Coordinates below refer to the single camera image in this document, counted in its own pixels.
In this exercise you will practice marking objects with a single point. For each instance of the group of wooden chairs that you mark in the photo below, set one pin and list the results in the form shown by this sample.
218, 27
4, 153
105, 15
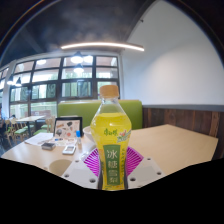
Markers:
20, 130

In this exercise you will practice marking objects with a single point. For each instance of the wooden dining table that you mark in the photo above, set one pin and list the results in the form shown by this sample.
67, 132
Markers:
30, 118

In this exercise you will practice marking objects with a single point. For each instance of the small blue-capped bottle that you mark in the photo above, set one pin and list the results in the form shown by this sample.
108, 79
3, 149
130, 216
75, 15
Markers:
79, 140

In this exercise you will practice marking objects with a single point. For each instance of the white paper sheet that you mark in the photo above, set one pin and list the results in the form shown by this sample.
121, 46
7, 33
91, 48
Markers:
37, 139

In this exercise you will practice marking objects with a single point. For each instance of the group of black pendant lamps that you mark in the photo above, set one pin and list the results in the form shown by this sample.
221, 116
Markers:
77, 58

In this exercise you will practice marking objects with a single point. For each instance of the large black-framed window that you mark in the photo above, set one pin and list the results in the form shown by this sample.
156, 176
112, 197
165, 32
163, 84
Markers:
60, 80

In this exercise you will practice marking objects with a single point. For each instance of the black-framed picture stand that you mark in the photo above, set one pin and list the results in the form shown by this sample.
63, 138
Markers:
67, 128

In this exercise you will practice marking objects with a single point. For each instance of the green upholstered bench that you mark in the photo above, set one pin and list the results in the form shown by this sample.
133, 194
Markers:
80, 111

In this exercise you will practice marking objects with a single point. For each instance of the small dark box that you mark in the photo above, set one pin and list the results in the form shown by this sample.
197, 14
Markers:
48, 146

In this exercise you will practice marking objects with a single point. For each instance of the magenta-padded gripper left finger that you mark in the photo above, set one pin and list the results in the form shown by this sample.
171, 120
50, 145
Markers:
80, 172

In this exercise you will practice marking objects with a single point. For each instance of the small white flat device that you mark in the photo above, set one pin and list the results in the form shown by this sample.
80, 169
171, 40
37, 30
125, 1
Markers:
69, 149

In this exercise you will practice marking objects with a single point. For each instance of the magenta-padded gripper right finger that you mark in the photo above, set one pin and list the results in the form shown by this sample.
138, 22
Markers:
148, 170

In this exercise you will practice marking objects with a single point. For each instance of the printed leaflet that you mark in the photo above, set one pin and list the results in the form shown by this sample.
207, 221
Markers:
63, 141

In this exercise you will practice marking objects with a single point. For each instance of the yellow drink bottle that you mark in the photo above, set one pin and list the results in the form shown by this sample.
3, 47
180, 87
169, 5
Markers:
111, 133

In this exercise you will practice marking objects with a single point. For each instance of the curved ceiling light strip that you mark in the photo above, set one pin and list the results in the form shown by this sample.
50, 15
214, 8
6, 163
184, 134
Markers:
103, 44

